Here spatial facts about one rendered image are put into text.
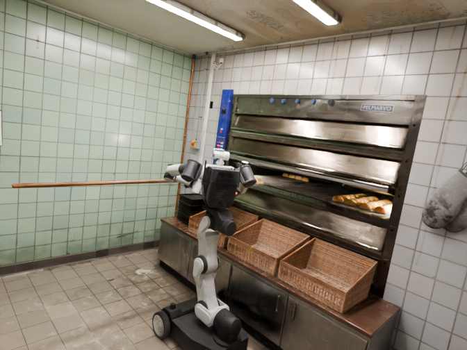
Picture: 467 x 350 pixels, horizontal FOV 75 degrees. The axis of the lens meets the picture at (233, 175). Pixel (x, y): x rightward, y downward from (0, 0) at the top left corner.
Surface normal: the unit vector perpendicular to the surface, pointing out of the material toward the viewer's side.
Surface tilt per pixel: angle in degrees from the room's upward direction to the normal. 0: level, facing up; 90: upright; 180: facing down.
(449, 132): 90
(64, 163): 90
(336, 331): 91
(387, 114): 90
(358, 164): 69
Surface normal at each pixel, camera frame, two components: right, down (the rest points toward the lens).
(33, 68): 0.69, 0.19
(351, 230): -0.62, -0.34
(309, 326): -0.69, -0.01
